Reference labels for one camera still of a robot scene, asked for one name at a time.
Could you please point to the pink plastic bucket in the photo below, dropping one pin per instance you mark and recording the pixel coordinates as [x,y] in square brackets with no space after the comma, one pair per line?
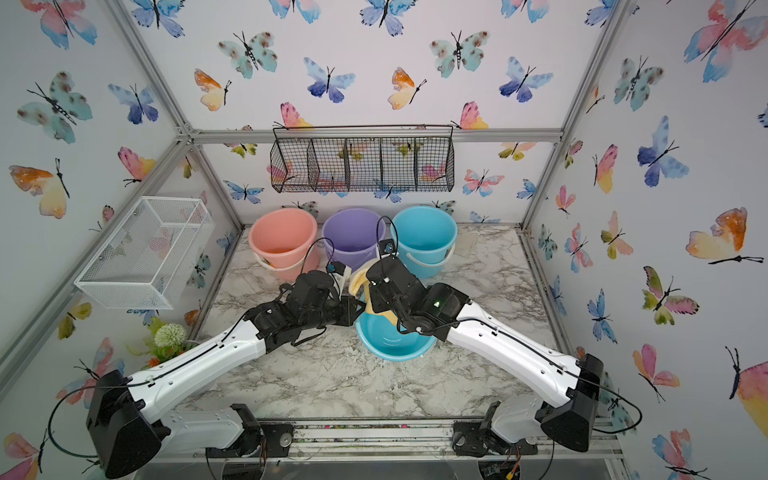
[284,243]

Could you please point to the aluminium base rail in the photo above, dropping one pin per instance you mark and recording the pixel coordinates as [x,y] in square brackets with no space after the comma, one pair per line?
[465,438]

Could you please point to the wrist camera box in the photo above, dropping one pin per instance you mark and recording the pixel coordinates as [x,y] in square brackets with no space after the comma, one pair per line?
[387,247]
[340,273]

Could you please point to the teal bucket with sticker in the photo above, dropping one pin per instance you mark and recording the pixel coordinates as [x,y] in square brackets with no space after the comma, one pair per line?
[383,340]

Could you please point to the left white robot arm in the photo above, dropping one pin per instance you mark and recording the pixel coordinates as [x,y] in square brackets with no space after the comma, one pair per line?
[130,420]

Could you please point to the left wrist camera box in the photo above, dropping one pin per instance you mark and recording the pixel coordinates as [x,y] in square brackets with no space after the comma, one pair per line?
[340,273]

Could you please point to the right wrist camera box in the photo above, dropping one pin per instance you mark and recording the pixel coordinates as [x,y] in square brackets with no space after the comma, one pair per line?
[387,247]

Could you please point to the purple plastic bucket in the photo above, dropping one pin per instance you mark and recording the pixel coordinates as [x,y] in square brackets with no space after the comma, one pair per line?
[353,235]

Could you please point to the black wire wall basket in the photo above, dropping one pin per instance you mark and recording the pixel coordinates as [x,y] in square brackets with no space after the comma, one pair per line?
[363,159]

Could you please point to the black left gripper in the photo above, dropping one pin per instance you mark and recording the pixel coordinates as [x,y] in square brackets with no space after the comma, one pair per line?
[349,314]

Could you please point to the artificial flower pot plant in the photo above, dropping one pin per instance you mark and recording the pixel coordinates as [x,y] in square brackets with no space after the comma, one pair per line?
[164,342]

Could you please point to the white mesh wall basket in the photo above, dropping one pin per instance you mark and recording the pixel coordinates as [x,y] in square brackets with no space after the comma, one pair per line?
[150,255]

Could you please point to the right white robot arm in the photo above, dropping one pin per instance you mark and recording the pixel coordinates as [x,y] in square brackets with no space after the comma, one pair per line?
[565,390]

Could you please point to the cream yellow microfibre cloth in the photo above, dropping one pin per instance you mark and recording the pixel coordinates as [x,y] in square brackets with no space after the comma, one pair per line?
[363,288]

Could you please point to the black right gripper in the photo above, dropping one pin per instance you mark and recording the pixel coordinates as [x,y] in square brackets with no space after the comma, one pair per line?
[378,303]

